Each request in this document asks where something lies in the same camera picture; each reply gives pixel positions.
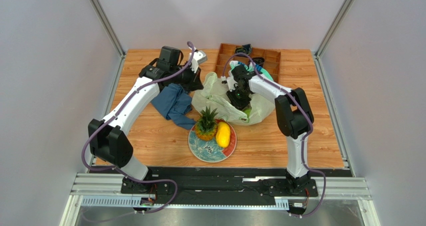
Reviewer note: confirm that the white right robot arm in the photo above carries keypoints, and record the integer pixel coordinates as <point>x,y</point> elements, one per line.
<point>293,115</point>

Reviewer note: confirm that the fake pineapple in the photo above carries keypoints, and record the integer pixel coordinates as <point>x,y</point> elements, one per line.
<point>206,126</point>

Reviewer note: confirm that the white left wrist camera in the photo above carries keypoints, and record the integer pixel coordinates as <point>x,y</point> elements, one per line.
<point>197,58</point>

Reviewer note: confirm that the dark blue yellow sock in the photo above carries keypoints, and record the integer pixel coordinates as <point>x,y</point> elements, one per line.
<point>245,49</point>

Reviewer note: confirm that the teal white sock left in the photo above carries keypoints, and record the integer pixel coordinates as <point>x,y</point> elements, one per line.
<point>234,64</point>

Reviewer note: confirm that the black sock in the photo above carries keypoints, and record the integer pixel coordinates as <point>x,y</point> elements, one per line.
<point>259,61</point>

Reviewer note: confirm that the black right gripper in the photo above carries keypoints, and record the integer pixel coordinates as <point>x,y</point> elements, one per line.
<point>238,96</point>

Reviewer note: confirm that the teal white sock right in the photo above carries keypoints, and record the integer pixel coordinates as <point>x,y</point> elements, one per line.
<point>264,72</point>

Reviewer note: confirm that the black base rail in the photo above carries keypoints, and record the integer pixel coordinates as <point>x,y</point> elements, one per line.
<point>215,188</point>

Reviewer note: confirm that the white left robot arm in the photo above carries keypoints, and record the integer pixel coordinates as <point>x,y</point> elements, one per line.
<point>108,137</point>

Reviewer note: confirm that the blue cloth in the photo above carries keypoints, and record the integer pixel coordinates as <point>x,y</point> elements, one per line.
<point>173,103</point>

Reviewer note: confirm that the red and teal floral plate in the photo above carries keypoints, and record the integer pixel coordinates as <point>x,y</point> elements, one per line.
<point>210,151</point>

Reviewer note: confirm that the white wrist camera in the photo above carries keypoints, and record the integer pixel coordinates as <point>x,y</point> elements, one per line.
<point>229,81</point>
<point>197,58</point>

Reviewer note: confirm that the teal white sock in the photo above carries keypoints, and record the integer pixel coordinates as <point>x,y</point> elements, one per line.
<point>264,72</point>
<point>234,64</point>

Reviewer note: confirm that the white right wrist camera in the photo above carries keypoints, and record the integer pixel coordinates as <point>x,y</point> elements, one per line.
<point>229,81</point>

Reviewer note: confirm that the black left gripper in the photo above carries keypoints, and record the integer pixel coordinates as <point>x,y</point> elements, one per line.
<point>195,83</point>

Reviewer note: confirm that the pale yellow plastic bag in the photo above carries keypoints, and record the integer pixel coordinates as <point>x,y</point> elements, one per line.
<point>214,95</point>

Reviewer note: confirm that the fake yellow mango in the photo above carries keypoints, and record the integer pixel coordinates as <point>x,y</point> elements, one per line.
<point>223,134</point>

